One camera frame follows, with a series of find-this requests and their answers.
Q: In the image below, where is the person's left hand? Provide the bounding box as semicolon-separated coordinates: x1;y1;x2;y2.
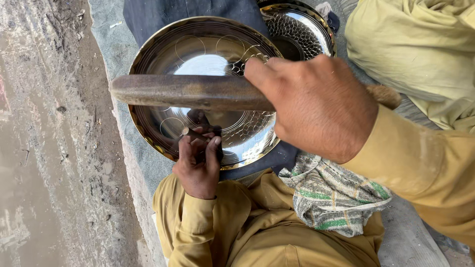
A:
172;127;223;200

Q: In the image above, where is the person's right hand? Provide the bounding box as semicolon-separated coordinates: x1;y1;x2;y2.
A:
243;54;379;164

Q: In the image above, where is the worn brown hammer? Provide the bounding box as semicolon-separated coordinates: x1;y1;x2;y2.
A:
109;74;402;113

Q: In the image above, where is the small metal punch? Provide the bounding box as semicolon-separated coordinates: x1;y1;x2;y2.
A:
181;127;211;144

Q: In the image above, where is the large engraved steel plate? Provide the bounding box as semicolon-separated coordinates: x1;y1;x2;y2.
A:
128;16;285;171

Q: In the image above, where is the scale-patterned steel plate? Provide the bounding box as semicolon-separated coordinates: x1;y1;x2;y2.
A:
258;2;338;62

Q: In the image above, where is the small white and blue rag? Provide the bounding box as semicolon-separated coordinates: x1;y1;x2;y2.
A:
315;2;340;35

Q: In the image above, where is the dark blue cloth pad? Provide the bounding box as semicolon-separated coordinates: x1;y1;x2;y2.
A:
122;0;300;181

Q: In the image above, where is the striped green grey cloth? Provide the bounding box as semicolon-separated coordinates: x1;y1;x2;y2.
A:
278;151;393;238

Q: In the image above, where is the person's left leg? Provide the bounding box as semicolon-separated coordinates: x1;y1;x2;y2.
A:
152;168;385;267

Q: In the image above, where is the person's leg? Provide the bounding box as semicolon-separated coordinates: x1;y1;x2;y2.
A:
152;168;385;267
344;0;475;134

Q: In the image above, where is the grey floor mat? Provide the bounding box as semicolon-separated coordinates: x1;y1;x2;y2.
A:
88;0;475;267

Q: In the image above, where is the person's right leg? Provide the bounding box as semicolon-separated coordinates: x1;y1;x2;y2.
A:
344;0;475;134

